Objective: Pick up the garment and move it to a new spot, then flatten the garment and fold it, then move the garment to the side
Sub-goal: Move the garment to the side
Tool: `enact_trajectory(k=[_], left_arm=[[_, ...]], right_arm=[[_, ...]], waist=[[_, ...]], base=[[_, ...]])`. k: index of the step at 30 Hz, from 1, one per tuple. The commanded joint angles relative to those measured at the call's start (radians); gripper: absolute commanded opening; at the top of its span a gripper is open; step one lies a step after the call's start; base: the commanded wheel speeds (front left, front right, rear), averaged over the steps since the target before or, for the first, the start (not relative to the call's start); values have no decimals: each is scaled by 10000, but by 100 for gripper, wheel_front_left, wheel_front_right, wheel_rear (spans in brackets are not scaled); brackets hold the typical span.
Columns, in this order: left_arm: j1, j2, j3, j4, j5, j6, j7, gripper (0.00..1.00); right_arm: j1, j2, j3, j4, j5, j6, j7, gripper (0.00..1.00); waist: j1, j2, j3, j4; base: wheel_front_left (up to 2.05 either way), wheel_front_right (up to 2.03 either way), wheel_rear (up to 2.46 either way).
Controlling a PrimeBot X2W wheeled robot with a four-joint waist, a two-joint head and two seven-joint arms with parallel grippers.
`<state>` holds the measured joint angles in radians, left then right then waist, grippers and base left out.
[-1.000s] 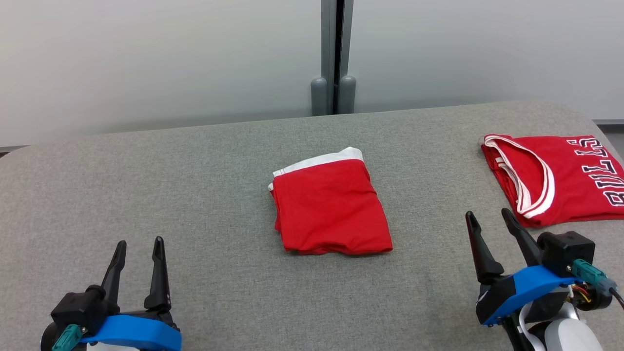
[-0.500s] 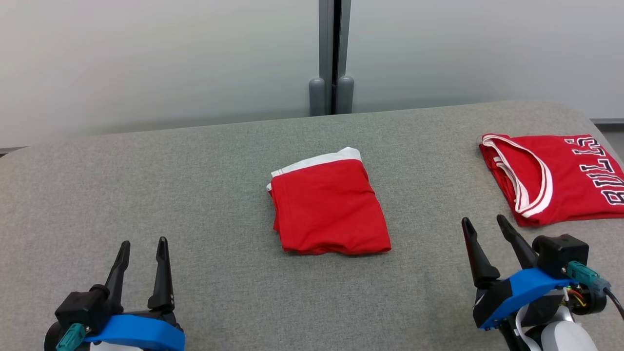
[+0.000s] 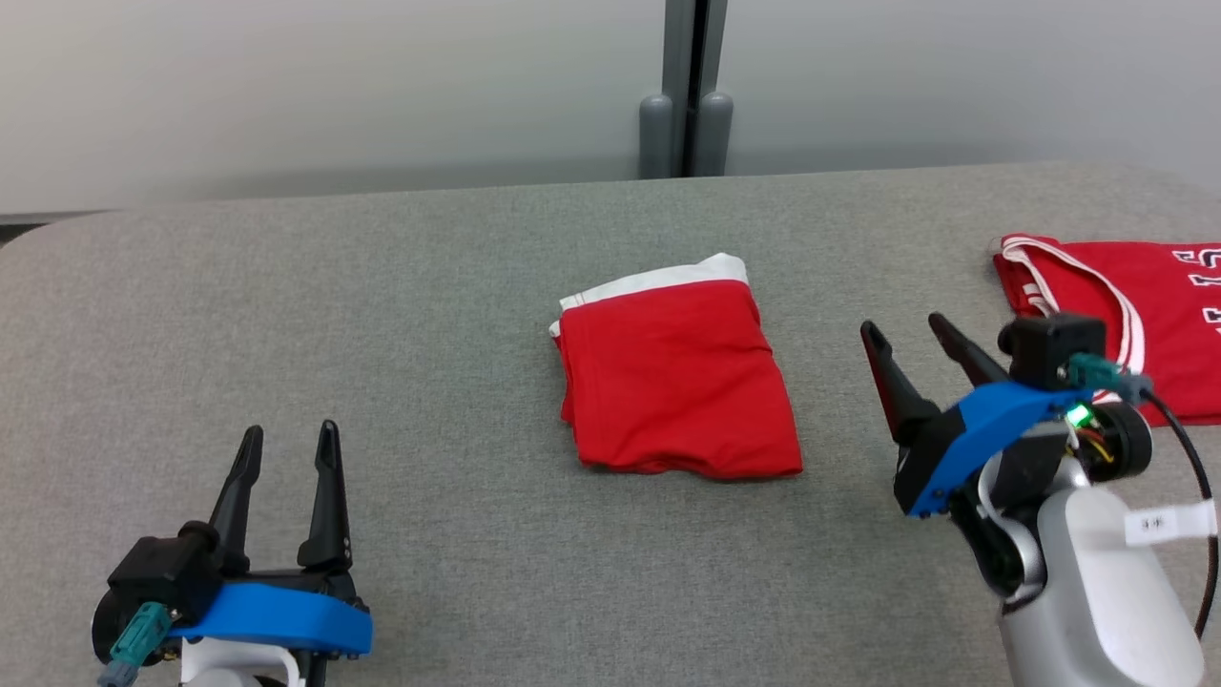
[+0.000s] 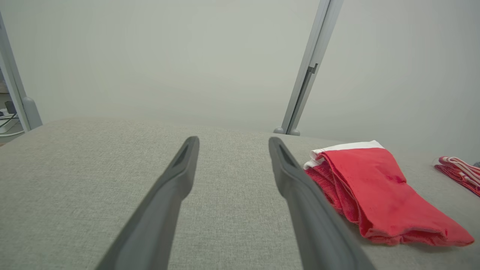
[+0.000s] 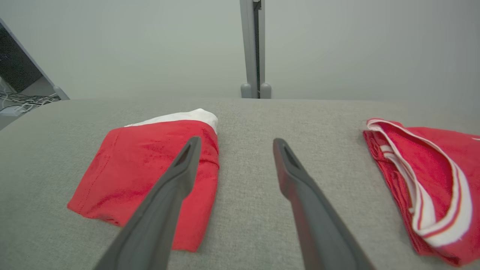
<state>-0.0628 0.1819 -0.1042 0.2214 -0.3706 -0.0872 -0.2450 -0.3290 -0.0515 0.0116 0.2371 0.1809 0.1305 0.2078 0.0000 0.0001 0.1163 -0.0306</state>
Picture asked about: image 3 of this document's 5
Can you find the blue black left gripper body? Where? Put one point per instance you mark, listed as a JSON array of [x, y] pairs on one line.
[[286, 620]]

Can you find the red jersey with white sleeves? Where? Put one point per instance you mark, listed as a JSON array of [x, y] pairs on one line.
[[1135, 315]]

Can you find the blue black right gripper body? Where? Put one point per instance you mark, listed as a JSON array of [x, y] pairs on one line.
[[973, 429]]

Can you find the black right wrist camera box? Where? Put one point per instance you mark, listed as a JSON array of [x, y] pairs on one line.
[[1049, 343]]

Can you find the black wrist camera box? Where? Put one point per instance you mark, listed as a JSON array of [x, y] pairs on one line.
[[1049, 343], [157, 572]]

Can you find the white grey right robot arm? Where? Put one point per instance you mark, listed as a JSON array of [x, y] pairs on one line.
[[1097, 601]]

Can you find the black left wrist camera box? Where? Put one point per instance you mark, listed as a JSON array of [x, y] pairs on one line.
[[157, 572]]

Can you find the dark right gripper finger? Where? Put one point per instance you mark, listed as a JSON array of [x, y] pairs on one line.
[[968, 358], [897, 391]]

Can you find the red shorts with white waistband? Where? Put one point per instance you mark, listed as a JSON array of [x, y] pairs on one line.
[[677, 382]]

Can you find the grey double partition post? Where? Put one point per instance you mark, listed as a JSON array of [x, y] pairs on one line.
[[685, 86]]

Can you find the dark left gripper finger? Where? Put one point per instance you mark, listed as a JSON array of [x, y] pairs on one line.
[[238, 496], [329, 506]]

